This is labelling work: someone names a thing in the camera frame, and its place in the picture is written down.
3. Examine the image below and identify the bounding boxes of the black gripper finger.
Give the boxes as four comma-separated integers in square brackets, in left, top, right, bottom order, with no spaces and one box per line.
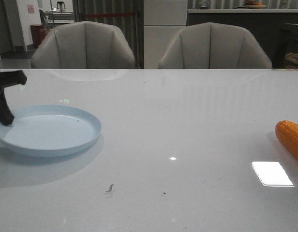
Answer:
[0,70,27,126]

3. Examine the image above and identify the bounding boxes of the light blue round plate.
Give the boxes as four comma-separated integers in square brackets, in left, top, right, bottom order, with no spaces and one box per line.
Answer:
[0,105,102,157]

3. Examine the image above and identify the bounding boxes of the orange corn cob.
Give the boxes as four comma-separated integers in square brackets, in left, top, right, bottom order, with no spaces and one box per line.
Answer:
[275,120,298,161]

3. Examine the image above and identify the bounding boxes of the red trash bin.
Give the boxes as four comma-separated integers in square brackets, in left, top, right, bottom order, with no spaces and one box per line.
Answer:
[30,24,45,48]

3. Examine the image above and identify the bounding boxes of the left grey upholstered chair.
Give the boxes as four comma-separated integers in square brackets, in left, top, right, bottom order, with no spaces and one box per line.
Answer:
[31,21,135,69]

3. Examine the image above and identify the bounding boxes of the grey upholstered chair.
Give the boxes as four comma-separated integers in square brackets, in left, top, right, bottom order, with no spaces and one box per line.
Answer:
[158,22,272,69]
[31,21,135,69]

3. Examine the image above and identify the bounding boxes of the red barrier belt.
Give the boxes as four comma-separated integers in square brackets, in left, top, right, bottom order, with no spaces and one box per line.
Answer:
[82,12,135,18]

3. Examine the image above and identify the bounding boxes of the white cabinet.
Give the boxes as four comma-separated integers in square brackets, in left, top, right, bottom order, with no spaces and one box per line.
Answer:
[144,0,188,69]

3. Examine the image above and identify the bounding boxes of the right grey upholstered chair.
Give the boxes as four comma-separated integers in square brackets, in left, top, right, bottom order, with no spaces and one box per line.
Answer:
[158,22,272,69]

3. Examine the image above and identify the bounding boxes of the fruit bowl on counter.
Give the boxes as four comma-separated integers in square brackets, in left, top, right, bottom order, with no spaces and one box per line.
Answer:
[244,0,266,9]

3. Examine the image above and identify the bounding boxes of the dark counter with white top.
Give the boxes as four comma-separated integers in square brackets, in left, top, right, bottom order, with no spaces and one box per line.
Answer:
[186,9,298,68]

